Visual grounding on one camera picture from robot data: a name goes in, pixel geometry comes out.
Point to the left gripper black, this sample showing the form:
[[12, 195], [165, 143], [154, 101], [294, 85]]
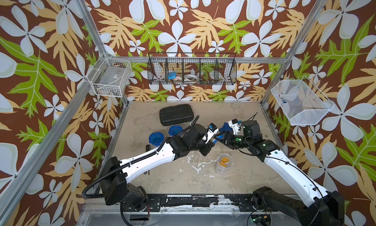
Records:
[[207, 146]]

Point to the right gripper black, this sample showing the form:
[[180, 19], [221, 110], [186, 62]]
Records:
[[227, 135]]

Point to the blue lid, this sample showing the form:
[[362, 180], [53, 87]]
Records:
[[156, 138], [175, 129], [225, 128]]

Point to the white bottle horizontal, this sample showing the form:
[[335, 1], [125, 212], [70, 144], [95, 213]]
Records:
[[225, 160]]

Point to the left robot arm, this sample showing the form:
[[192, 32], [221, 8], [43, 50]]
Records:
[[114, 182]]

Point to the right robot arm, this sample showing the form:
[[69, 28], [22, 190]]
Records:
[[316, 205]]

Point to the black plastic tool case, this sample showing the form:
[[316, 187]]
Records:
[[176, 114]]

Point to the white tape roll in basket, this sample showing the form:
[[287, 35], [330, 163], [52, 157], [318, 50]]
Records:
[[191, 77]]

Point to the white mesh basket right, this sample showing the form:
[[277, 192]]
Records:
[[302, 102]]

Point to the blue tape roll in basket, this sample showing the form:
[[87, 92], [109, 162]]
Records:
[[172, 75]]

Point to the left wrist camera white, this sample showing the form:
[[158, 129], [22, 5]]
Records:
[[211, 131]]

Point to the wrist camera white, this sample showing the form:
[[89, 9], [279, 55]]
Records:
[[235, 124], [211, 131]]

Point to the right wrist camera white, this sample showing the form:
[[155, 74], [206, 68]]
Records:
[[235, 124]]

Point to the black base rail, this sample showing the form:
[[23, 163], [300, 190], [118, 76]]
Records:
[[195, 202]]

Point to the black wire basket back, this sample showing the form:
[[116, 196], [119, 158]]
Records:
[[210, 68]]

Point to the white wire basket left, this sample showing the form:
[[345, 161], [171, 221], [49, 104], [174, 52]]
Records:
[[109, 76]]

